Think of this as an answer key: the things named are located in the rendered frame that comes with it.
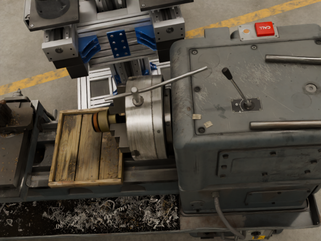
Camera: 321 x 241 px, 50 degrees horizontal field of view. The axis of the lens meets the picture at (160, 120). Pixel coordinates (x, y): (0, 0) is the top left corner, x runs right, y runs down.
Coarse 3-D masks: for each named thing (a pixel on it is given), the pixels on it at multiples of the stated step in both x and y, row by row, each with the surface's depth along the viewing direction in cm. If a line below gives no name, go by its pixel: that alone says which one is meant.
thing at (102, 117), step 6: (96, 114) 129; (102, 114) 128; (108, 114) 129; (114, 114) 128; (96, 120) 128; (102, 120) 127; (108, 120) 128; (114, 120) 128; (96, 126) 128; (102, 126) 128; (108, 126) 127
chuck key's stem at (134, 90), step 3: (132, 87) 108; (135, 87) 108; (132, 90) 107; (135, 90) 107; (132, 93) 108; (135, 93) 108; (138, 93) 109; (135, 96) 110; (138, 96) 110; (135, 99) 112; (138, 99) 112; (138, 102) 115
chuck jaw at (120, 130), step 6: (114, 126) 127; (120, 126) 126; (114, 132) 127; (120, 132) 125; (126, 132) 125; (120, 138) 123; (126, 138) 123; (120, 144) 122; (126, 144) 122; (120, 150) 123; (126, 150) 123
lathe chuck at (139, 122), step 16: (128, 80) 122; (144, 80) 121; (128, 96) 116; (144, 96) 116; (128, 112) 115; (144, 112) 114; (128, 128) 115; (144, 128) 115; (128, 144) 118; (144, 144) 117
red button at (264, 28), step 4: (256, 24) 124; (260, 24) 123; (264, 24) 123; (268, 24) 123; (272, 24) 123; (256, 28) 123; (260, 28) 122; (264, 28) 122; (268, 28) 122; (272, 28) 122; (256, 32) 123; (260, 32) 121; (264, 32) 121; (268, 32) 121; (272, 32) 121
